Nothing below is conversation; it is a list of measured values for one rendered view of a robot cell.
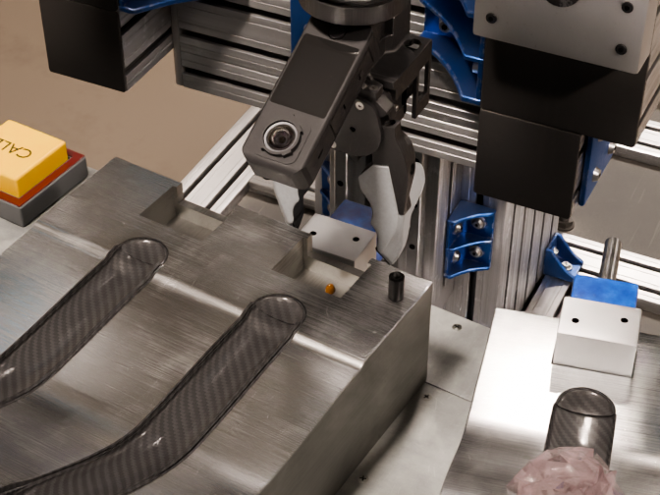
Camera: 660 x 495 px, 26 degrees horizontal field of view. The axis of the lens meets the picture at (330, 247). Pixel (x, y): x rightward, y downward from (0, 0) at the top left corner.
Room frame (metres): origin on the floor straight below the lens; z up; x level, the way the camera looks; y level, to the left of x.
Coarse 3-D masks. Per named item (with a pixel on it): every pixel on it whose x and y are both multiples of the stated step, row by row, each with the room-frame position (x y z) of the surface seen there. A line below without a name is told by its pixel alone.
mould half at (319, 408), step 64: (128, 192) 0.79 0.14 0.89; (0, 256) 0.72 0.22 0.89; (64, 256) 0.72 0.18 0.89; (192, 256) 0.72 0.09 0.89; (256, 256) 0.72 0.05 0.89; (0, 320) 0.66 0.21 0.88; (128, 320) 0.66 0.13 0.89; (192, 320) 0.66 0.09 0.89; (320, 320) 0.66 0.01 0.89; (384, 320) 0.66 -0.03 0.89; (64, 384) 0.61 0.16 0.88; (128, 384) 0.61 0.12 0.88; (256, 384) 0.61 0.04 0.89; (320, 384) 0.60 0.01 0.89; (384, 384) 0.64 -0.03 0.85; (0, 448) 0.53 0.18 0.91; (64, 448) 0.54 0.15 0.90; (256, 448) 0.56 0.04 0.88; (320, 448) 0.58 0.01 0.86
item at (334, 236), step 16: (352, 208) 0.83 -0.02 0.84; (368, 208) 0.83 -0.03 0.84; (320, 224) 0.80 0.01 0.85; (336, 224) 0.80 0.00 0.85; (352, 224) 0.81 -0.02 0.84; (368, 224) 0.81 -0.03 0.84; (320, 240) 0.78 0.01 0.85; (336, 240) 0.78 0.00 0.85; (352, 240) 0.78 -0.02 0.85; (368, 240) 0.78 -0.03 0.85; (336, 256) 0.76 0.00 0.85; (352, 256) 0.76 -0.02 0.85; (368, 256) 0.78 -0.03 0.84
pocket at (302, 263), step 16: (304, 240) 0.74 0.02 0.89; (288, 256) 0.72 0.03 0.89; (304, 256) 0.74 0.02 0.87; (320, 256) 0.74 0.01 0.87; (288, 272) 0.72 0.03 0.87; (304, 272) 0.73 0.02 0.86; (320, 272) 0.73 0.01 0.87; (336, 272) 0.72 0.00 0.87; (352, 272) 0.72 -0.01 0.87; (320, 288) 0.72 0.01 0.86; (336, 288) 0.72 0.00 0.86
